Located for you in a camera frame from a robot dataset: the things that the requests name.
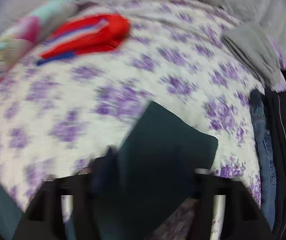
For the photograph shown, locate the grey folded garment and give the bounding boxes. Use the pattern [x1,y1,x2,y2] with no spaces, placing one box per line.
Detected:
[221,22,286,92]

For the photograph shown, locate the red blue white folded garment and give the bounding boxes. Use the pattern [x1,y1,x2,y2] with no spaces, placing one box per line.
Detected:
[36,13,131,66]

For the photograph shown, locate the blue denim jeans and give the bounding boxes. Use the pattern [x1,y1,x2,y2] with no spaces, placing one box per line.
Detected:
[249,89,276,229]

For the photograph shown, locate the floral pink teal folded quilt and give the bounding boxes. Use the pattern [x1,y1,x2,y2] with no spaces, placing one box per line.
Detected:
[0,0,78,81]

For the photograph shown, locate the dark teal pants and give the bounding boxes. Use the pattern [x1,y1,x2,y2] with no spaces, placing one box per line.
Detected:
[0,102,218,239]

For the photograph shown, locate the purple floral bed sheet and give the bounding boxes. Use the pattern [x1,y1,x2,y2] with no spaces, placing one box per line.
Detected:
[0,0,286,240]

